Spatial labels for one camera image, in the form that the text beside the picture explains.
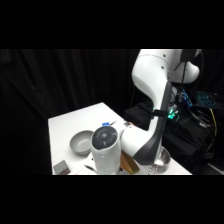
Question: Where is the shiny steel bowl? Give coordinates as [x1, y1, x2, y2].
[153, 146, 172, 167]

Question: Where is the grey toy block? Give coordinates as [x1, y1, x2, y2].
[52, 159, 71, 175]

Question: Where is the keyboard with blue backlight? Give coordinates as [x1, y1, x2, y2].
[195, 90, 224, 108]

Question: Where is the yellow block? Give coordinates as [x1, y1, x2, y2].
[119, 151, 141, 175]

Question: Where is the yellow cable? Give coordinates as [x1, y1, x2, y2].
[209, 108, 218, 138]

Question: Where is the black curtain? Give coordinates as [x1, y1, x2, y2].
[0, 49, 224, 175]

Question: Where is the grey round bowl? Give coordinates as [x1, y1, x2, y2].
[69, 129, 95, 157]

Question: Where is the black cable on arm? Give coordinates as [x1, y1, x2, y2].
[179, 49, 205, 88]

